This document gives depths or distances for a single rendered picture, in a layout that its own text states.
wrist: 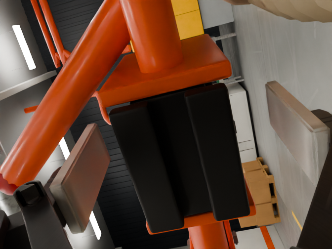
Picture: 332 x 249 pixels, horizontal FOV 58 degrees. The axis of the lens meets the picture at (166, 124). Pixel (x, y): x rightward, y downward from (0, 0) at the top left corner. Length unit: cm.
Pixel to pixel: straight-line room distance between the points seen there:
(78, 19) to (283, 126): 1098
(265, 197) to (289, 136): 698
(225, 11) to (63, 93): 732
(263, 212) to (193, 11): 482
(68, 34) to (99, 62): 1106
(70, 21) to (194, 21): 517
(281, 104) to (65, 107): 12
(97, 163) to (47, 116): 4
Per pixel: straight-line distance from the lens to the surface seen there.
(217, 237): 19
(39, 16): 867
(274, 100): 18
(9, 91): 882
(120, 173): 1226
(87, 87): 17
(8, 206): 623
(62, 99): 17
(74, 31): 1114
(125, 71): 16
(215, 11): 743
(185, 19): 734
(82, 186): 16
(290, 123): 16
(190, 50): 17
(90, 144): 19
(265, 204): 724
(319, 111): 17
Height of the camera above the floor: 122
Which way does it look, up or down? 7 degrees up
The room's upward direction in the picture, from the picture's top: 103 degrees counter-clockwise
